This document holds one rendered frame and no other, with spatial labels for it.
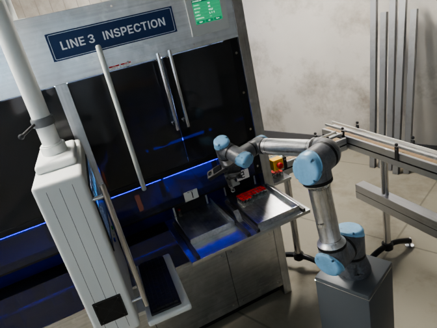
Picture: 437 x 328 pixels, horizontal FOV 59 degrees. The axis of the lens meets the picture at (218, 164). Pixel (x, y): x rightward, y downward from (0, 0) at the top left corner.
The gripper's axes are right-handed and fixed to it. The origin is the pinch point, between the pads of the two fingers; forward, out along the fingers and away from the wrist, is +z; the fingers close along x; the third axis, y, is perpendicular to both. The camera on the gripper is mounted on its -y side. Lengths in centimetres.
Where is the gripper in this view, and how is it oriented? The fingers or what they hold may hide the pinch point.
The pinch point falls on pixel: (230, 185)
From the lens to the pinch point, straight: 201.5
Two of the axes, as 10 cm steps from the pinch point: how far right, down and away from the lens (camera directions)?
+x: -1.0, -7.6, 6.4
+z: 2.1, 6.2, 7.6
